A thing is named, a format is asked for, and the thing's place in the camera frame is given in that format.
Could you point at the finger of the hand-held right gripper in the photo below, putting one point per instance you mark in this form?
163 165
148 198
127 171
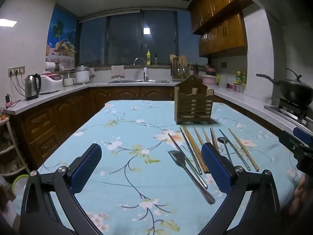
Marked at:
303 134
288 140

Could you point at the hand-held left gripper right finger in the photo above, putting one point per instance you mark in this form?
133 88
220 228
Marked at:
215 169

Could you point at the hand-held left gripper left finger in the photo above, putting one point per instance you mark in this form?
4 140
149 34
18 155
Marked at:
85 167

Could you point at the metal fork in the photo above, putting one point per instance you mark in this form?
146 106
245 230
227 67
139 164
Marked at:
190 176

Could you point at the metal spoon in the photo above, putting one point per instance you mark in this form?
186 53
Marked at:
221 140

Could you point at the wooden utensil holder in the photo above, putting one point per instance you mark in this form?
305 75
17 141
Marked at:
193 102

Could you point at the dish rack with utensils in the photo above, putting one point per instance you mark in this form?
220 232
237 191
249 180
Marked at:
179 68

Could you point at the person's right hand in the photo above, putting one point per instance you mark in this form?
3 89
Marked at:
300 195

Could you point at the gas stove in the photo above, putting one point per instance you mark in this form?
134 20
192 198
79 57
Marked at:
291 112

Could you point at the black wok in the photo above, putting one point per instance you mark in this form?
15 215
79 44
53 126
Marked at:
297 90

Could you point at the wooden base cabinets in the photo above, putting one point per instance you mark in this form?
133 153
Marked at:
71 112

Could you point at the blue floral tablecloth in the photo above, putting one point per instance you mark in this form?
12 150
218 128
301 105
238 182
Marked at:
137 137

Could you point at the green rimmed container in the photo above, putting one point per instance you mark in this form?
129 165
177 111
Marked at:
20 180

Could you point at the seasoning jar set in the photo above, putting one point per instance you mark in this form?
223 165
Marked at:
238 87

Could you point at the white storage rack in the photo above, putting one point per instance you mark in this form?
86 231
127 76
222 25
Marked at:
9 149

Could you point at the cooking oil bottle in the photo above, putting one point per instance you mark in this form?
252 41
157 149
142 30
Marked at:
240 77

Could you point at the glass jar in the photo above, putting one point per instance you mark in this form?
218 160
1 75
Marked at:
68 80

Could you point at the green plastic scoop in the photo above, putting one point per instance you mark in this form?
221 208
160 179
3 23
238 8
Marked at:
218 79

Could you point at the white and red rice cooker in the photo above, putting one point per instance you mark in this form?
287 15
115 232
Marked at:
50 84

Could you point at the steel electric kettle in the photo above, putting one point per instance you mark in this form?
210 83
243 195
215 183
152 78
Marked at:
31 88

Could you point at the steel kitchen sink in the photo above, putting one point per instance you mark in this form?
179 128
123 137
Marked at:
137 81

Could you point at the hanging dish cloth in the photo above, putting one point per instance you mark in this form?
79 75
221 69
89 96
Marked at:
117 72

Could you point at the black plug adapter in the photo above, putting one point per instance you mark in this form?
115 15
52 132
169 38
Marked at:
8 98

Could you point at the paper towel roll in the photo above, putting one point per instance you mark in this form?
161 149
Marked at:
50 66

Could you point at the white faucet filter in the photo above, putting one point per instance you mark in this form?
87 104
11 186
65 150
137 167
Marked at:
145 73

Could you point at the curved sink faucet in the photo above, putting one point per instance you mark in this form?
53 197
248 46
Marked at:
139 60

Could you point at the dark spray bottle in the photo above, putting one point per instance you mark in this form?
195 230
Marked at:
156 60

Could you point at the yellow dish soap bottle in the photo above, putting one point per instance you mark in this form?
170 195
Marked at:
148 58

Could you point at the kitchen window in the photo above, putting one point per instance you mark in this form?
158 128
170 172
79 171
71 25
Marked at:
127 39

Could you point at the square ceiling light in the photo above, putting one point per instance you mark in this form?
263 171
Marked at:
8 22

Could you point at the wall power outlet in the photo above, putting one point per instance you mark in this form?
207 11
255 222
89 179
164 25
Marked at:
16 71

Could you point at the fruit and palm wall poster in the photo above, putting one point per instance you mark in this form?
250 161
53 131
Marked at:
61 36

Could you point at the wooden wall cabinets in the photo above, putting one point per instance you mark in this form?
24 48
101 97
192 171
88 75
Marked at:
220 14

